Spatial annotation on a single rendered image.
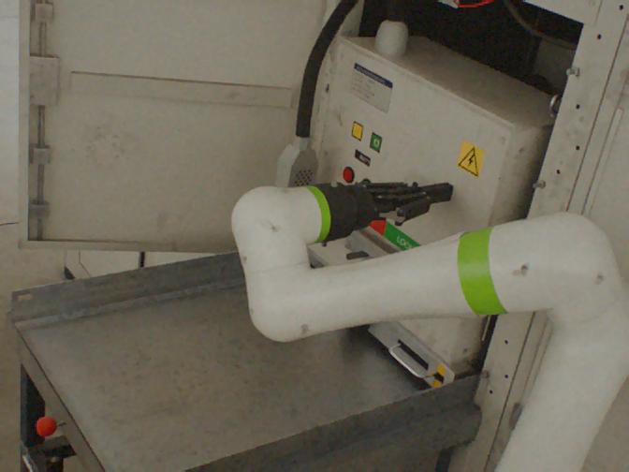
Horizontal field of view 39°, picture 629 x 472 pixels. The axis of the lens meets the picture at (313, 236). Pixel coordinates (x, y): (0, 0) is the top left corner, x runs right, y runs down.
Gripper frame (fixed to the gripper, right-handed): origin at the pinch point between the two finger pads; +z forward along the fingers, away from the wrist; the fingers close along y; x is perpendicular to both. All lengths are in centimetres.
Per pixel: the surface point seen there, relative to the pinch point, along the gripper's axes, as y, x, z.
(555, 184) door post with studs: 18.0, 8.7, 7.9
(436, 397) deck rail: 13.9, -33.8, -2.3
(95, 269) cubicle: -157, -103, 7
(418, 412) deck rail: 13.8, -36.0, -6.0
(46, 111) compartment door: -70, -8, -43
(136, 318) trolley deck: -35, -38, -38
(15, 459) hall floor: -96, -122, -42
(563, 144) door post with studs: 17.1, 15.4, 7.9
